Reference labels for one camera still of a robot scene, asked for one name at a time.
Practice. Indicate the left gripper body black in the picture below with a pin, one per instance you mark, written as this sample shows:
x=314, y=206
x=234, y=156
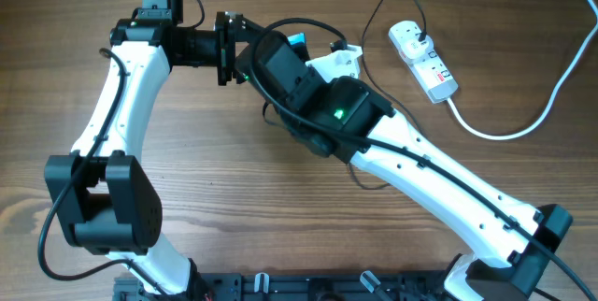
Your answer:
x=225, y=49

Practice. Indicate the blue screen smartphone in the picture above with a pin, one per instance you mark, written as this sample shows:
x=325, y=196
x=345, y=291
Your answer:
x=297, y=41

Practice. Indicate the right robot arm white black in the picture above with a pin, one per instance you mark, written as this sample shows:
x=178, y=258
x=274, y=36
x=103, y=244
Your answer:
x=327, y=108

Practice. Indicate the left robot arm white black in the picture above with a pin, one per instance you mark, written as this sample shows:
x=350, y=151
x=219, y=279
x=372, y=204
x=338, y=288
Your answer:
x=101, y=197

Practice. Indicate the white usb charger adapter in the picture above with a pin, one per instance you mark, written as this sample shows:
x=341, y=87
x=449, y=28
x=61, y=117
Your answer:
x=413, y=49

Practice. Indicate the white power strip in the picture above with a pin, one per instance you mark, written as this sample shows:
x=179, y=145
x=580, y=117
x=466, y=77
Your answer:
x=430, y=72

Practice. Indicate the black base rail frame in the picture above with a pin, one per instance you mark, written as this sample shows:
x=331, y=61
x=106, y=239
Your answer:
x=415, y=285

